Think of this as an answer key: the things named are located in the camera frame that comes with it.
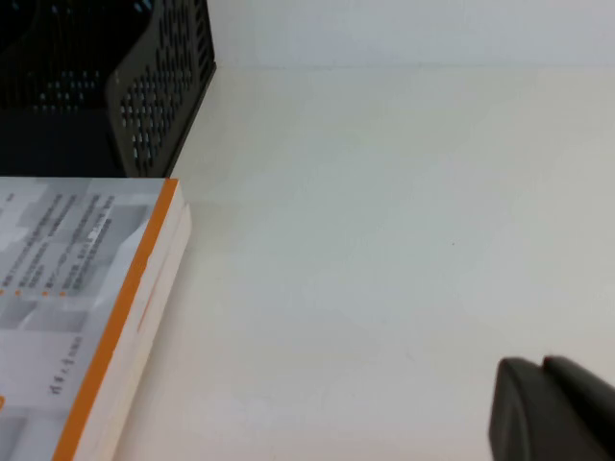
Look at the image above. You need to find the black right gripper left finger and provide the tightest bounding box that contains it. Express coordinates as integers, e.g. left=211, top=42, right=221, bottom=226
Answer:
left=487, top=356, right=615, bottom=461

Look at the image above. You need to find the black plastic book stand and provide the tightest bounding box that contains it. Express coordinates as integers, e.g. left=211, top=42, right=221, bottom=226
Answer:
left=0, top=0, right=218, bottom=180

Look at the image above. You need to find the white orange ROS2 book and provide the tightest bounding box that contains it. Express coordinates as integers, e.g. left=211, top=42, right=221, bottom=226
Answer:
left=0, top=176, right=186, bottom=461

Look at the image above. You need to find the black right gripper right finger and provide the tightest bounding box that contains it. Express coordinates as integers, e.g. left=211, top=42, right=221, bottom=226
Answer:
left=542, top=354, right=615, bottom=456

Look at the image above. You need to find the white car suspension book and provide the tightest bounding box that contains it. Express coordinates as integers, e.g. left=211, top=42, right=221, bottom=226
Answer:
left=111, top=201, right=193, bottom=461

